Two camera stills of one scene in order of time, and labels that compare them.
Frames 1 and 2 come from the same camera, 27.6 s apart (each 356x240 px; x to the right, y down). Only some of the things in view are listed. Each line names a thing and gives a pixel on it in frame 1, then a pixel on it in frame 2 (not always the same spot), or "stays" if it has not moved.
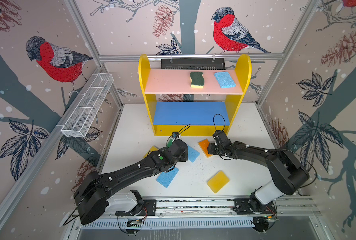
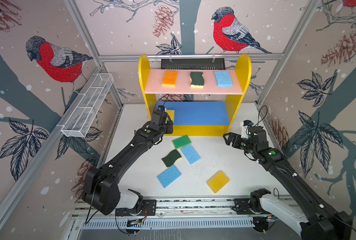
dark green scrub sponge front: x=197 y=81 stays
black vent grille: x=193 y=64 stays
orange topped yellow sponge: x=204 y=144 → x=170 y=78
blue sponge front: x=166 y=178 stays
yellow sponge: x=153 y=148 → x=171 y=114
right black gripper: x=210 y=148 → x=236 y=138
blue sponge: x=224 y=79 stays
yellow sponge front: x=218 y=181 stays
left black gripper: x=185 y=155 → x=170 y=126
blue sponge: x=192 y=154 stays
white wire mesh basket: x=79 y=122 stays
